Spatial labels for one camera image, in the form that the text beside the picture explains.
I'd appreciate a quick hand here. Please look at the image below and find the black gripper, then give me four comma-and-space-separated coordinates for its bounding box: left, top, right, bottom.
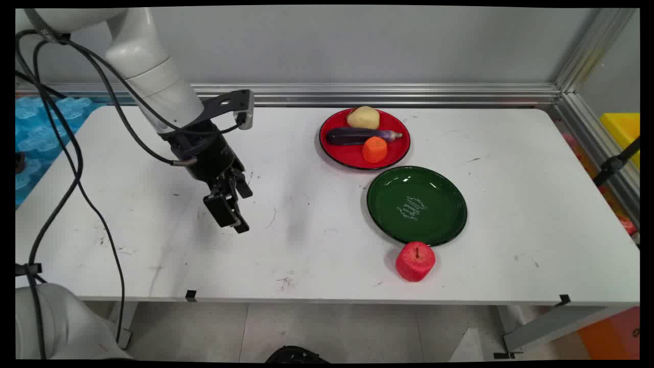
159, 120, 253, 234

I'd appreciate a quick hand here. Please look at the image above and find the purple toy eggplant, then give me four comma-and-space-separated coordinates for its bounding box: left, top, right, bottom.
326, 127, 403, 146

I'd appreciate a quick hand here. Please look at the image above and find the red plate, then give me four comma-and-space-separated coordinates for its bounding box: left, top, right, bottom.
319, 108, 411, 170

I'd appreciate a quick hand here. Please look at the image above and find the orange toy carrot piece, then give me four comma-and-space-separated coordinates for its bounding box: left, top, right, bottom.
362, 136, 388, 164

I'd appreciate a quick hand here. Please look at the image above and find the beige toy potato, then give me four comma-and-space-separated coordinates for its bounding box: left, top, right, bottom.
346, 106, 381, 130

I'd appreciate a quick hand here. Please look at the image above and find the white table leg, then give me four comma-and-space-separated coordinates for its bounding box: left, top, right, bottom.
105, 302, 139, 350

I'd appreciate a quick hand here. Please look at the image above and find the black round floor object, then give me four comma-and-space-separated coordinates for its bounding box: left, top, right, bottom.
265, 346, 331, 364

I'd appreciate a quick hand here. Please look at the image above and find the green plate with white print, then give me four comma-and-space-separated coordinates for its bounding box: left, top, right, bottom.
366, 166, 468, 247

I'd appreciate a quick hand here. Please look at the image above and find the red toy apple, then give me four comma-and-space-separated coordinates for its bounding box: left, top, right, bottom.
395, 241, 436, 282

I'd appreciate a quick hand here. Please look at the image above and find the blue foam floor mat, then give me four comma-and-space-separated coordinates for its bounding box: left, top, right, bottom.
15, 96, 112, 206

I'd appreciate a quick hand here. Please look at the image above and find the grey metal table leg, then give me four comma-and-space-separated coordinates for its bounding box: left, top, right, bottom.
492, 305, 616, 359

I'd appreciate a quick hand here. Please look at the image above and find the black stand pole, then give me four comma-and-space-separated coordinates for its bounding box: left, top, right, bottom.
593, 136, 640, 188

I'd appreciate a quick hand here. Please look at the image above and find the yellow plastic box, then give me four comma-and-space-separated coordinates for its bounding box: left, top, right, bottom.
600, 112, 640, 170

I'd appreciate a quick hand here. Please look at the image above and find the orange bin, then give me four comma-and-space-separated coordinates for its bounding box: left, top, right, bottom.
577, 307, 640, 360

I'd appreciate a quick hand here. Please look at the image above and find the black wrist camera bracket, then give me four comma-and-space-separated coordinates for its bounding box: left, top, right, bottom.
201, 89, 254, 131

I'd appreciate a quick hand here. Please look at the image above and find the thin black cable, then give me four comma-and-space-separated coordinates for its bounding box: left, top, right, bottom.
31, 38, 245, 344

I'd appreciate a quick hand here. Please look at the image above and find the thick black cable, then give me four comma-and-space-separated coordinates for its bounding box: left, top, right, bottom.
15, 30, 198, 359

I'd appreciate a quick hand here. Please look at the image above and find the horizontal aluminium frame rail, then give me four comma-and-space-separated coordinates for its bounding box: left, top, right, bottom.
15, 83, 563, 108

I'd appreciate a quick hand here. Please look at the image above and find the sloping aluminium side rail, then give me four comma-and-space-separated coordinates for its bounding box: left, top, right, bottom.
548, 92, 640, 228

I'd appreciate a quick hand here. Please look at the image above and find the upright aluminium frame post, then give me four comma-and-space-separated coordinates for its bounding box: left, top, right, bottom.
554, 8, 639, 94

